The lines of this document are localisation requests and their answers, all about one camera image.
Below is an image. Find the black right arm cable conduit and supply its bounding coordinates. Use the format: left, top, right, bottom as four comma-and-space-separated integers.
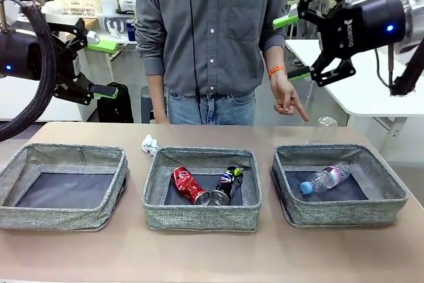
389, 49, 424, 97

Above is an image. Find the clear bottle with blue cap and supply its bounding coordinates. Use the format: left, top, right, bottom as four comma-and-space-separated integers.
299, 162, 352, 195

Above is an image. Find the person's right forearm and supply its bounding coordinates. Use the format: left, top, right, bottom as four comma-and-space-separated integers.
147, 72, 166, 113

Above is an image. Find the white lattice crate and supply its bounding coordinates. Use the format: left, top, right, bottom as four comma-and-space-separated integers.
52, 0, 102, 17

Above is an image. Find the crushed black soda can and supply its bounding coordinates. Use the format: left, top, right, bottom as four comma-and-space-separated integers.
211, 166, 244, 206

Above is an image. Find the white side table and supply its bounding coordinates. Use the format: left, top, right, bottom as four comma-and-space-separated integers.
78, 32, 138, 75

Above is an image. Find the white cylindrical container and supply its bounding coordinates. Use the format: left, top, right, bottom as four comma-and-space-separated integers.
101, 0, 117, 15

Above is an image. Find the orange wrist watch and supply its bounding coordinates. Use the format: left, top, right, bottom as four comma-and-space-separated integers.
268, 65, 286, 80

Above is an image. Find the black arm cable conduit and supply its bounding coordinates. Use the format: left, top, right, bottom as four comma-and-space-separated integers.
0, 0, 58, 142
389, 49, 424, 97

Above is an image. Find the person's left hand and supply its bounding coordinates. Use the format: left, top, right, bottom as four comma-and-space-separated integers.
270, 72, 311, 122

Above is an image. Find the large white table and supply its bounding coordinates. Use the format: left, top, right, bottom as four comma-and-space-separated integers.
284, 39, 424, 164

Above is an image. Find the person's right hand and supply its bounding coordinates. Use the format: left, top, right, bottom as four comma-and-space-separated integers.
154, 110, 170, 125

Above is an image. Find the clear plastic cup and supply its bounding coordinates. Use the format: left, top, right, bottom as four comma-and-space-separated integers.
309, 115, 339, 146

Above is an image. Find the white box with logo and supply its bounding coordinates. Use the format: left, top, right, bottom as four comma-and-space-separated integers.
102, 16, 129, 36

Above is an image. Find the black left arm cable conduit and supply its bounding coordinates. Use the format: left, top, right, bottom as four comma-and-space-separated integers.
0, 0, 58, 142

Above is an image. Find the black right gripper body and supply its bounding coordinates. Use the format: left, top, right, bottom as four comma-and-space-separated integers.
319, 0, 410, 60

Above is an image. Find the crumpled white paper ball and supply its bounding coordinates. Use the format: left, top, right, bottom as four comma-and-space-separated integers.
141, 134, 160, 156

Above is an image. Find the grey fabric basket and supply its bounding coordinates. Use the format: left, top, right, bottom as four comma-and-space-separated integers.
142, 146, 263, 233
270, 144, 409, 229
0, 143, 130, 233

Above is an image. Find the black backpack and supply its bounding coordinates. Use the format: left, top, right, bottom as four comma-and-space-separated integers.
97, 82, 134, 124

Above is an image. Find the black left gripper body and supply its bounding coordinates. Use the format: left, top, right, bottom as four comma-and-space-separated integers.
0, 29, 81, 82

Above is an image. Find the person in grey shirt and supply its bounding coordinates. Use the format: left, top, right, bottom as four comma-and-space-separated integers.
134, 0, 289, 127

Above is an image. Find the person's left forearm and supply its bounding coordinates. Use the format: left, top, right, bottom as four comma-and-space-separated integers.
263, 46, 286, 72

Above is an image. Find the crushed red soda can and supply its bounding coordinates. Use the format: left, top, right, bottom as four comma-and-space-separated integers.
170, 166, 211, 206

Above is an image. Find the thin black hanging cord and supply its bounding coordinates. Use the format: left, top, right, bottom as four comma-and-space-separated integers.
187, 0, 203, 124

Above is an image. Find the grey plastic stool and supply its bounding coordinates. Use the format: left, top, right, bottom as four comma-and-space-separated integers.
140, 85, 158, 124

